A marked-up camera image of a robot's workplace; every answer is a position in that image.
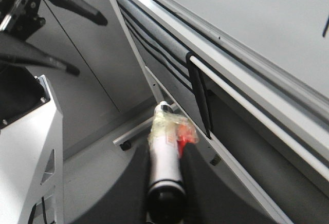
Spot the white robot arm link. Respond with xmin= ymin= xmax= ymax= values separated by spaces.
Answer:
xmin=1 ymin=66 xmax=64 ymax=223

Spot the black cable bundle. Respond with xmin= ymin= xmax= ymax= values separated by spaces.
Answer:
xmin=114 ymin=0 xmax=214 ymax=140

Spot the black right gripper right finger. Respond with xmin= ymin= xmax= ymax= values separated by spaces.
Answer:
xmin=180 ymin=143 xmax=274 ymax=223

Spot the red round magnet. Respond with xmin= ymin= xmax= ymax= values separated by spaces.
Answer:
xmin=177 ymin=124 xmax=198 ymax=158

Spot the white horizontal rod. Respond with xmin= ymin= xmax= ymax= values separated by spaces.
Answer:
xmin=190 ymin=56 xmax=328 ymax=180

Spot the white black whiteboard marker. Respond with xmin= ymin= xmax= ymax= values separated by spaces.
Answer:
xmin=147 ymin=101 xmax=186 ymax=223

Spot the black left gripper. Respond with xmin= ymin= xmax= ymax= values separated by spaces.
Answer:
xmin=1 ymin=0 xmax=108 ymax=76

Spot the whiteboard with aluminium frame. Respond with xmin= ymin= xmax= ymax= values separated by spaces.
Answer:
xmin=133 ymin=0 xmax=328 ymax=158

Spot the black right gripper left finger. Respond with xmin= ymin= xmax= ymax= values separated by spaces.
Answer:
xmin=73 ymin=145 xmax=150 ymax=223

